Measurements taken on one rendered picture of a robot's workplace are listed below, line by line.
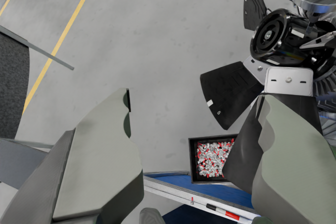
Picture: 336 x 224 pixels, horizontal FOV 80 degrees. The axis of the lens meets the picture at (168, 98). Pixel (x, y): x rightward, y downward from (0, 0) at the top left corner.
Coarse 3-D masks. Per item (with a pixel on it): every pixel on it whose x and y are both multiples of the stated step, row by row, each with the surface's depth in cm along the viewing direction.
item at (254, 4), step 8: (248, 0) 68; (256, 0) 60; (248, 8) 70; (256, 8) 61; (264, 8) 54; (248, 16) 72; (256, 16) 64; (264, 16) 56; (248, 24) 74; (256, 24) 67
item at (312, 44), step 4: (320, 36) 41; (324, 36) 40; (312, 40) 41; (324, 40) 37; (328, 40) 36; (304, 44) 40; (308, 44) 39; (312, 44) 37; (316, 44) 37; (320, 44) 36
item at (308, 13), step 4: (268, 8) 54; (304, 12) 42; (308, 12) 43; (308, 16) 44; (316, 40) 37; (320, 40) 38; (300, 48) 40; (304, 48) 39; (308, 48) 38; (312, 48) 37; (316, 48) 37; (252, 60) 55; (272, 80) 46
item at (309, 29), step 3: (312, 12) 25; (312, 15) 25; (315, 15) 25; (318, 15) 25; (309, 18) 26; (312, 18) 25; (315, 18) 25; (318, 18) 25; (309, 21) 26; (312, 21) 26; (315, 21) 26; (309, 24) 27; (312, 24) 26; (309, 27) 27; (312, 27) 27; (306, 30) 28; (309, 30) 28; (306, 33) 28; (309, 33) 28
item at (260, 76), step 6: (246, 60) 57; (246, 66) 58; (252, 66) 56; (264, 66) 54; (270, 66) 53; (252, 72) 57; (258, 72) 56; (264, 72) 55; (258, 78) 57; (264, 78) 56; (264, 84) 56
